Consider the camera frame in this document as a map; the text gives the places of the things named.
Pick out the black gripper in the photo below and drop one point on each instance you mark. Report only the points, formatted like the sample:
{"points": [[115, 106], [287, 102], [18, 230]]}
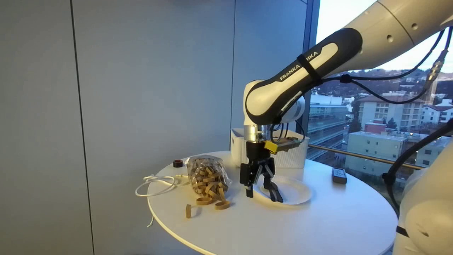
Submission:
{"points": [[256, 156]]}

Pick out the white round plate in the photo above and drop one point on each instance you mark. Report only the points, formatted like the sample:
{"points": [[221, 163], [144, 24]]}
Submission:
{"points": [[297, 193]]}

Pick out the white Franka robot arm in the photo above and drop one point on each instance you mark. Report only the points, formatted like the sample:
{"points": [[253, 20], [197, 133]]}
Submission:
{"points": [[301, 71]]}

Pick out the white plastic storage container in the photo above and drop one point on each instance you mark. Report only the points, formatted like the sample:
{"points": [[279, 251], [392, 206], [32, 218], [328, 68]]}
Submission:
{"points": [[241, 150]]}

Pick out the black plastic spoon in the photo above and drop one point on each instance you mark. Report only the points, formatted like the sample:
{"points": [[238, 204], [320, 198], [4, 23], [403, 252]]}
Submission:
{"points": [[279, 197]]}

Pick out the loose brown cork piece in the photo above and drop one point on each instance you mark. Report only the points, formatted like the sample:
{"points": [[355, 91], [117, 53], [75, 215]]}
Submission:
{"points": [[188, 211], [221, 204]]}

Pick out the clear bag of corks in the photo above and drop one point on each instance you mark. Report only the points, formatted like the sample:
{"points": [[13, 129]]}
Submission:
{"points": [[207, 179]]}

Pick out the small dark round object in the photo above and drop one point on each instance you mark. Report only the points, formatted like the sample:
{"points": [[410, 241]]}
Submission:
{"points": [[177, 163]]}

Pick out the metal balcony railing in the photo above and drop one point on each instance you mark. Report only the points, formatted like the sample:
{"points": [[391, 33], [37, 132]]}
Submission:
{"points": [[358, 156]]}

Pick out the blue window frame post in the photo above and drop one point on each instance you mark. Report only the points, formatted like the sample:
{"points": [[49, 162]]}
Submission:
{"points": [[311, 28]]}

